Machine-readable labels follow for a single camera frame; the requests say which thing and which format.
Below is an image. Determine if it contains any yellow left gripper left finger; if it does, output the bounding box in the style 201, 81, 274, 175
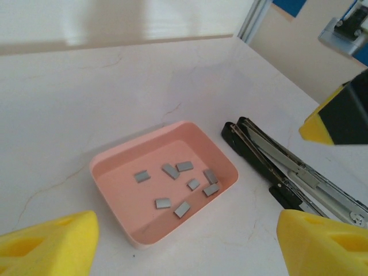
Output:
0, 210, 100, 276

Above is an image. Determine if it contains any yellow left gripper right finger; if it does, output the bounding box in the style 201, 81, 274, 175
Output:
276, 209, 368, 276

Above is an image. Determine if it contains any silver metal stapler magazine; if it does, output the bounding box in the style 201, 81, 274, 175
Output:
237, 116, 368, 229

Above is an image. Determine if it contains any pink plastic tray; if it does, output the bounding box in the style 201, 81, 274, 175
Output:
88, 120, 240, 251

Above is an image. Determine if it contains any grey metal bracket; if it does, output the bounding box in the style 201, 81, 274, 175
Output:
317, 4, 368, 60

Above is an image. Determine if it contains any aluminium frame post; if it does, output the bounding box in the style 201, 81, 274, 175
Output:
236, 0, 271, 44

